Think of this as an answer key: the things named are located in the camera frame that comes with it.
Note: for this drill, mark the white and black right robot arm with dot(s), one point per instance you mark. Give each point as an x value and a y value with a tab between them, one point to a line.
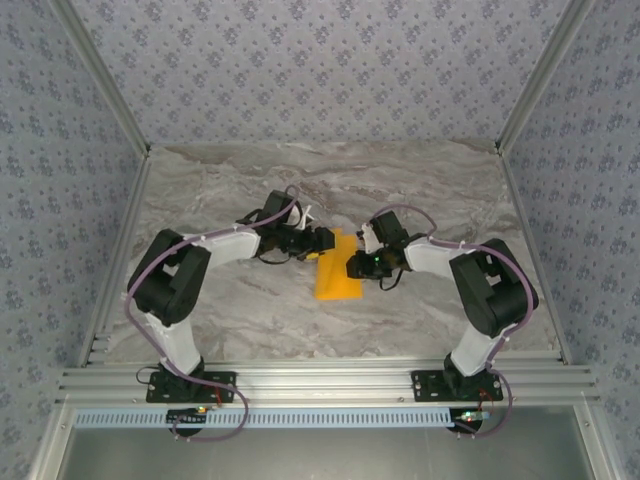
495	295

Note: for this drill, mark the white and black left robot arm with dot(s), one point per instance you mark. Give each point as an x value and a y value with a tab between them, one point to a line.
172	280

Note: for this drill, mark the grey metal sheet panel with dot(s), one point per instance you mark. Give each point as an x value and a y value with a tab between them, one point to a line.
320	455

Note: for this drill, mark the small circuit board with led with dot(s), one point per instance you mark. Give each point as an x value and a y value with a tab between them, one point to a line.
470	415
187	415

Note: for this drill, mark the aluminium frame cross rail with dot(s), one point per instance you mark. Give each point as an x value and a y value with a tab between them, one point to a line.
320	382

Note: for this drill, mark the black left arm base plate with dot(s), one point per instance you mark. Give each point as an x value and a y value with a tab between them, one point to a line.
220	382

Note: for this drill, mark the aluminium frame side rail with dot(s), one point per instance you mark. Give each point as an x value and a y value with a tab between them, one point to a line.
120	250
534	250

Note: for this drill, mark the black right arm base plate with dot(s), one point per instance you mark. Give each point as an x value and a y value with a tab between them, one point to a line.
425	385

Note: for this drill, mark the aluminium frame post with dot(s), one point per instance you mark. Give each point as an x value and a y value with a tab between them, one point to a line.
105	75
542	75

